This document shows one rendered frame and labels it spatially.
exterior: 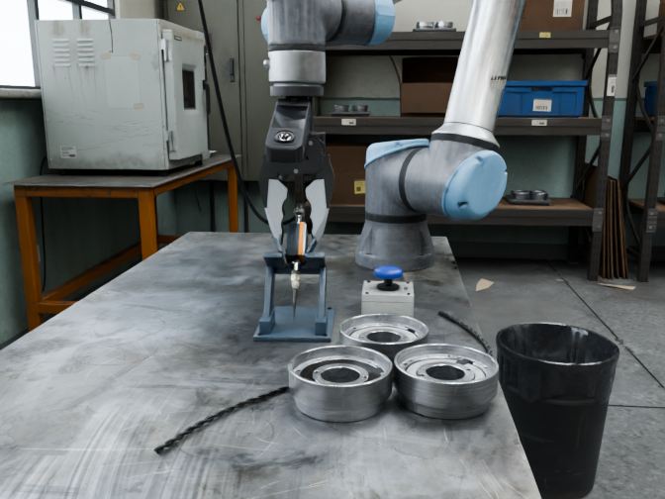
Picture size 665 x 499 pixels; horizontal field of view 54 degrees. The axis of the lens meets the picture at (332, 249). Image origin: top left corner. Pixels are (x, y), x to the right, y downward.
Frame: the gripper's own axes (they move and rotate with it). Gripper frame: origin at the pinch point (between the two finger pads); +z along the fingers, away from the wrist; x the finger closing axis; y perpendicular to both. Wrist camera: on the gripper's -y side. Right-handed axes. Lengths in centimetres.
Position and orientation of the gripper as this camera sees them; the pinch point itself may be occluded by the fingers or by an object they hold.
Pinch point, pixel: (297, 237)
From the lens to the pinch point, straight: 89.5
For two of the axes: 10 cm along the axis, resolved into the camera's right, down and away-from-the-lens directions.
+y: 0.4, -2.2, 9.7
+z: 0.0, 9.8, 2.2
